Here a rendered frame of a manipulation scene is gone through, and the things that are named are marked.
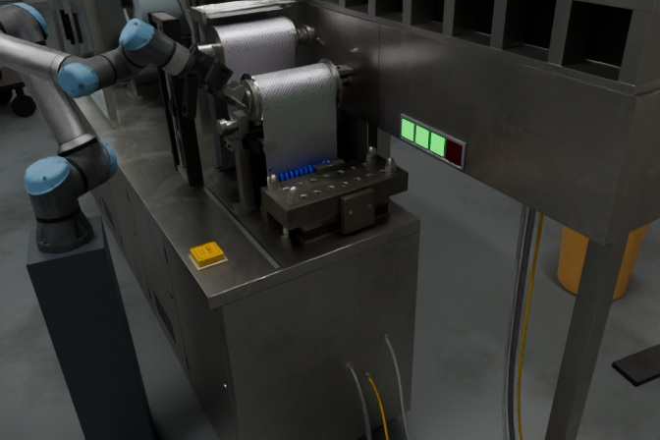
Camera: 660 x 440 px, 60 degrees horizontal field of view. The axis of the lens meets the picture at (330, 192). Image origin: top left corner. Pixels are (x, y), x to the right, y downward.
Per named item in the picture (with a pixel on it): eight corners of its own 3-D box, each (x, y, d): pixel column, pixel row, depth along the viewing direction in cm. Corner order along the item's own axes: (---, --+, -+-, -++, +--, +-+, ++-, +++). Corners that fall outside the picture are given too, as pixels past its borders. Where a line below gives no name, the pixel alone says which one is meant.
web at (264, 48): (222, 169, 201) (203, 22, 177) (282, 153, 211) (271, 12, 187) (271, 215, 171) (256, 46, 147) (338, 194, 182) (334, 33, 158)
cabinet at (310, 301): (89, 200, 373) (56, 72, 332) (186, 176, 402) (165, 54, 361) (250, 520, 182) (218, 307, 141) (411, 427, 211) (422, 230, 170)
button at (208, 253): (191, 255, 154) (189, 248, 153) (215, 247, 157) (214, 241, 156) (199, 268, 149) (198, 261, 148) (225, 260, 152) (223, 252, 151)
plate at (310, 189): (261, 205, 163) (259, 187, 160) (376, 170, 181) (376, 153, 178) (288, 231, 151) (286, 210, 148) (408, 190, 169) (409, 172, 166)
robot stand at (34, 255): (99, 481, 195) (26, 265, 153) (96, 435, 212) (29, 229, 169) (159, 461, 202) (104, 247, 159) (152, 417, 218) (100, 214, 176)
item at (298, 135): (267, 181, 166) (262, 121, 157) (336, 161, 176) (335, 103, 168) (268, 181, 166) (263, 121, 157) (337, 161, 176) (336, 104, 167)
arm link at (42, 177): (24, 214, 157) (9, 170, 151) (62, 192, 168) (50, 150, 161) (55, 223, 152) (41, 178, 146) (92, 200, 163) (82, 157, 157)
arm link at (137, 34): (119, 27, 138) (138, 9, 133) (158, 51, 145) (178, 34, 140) (113, 52, 134) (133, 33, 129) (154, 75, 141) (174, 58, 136)
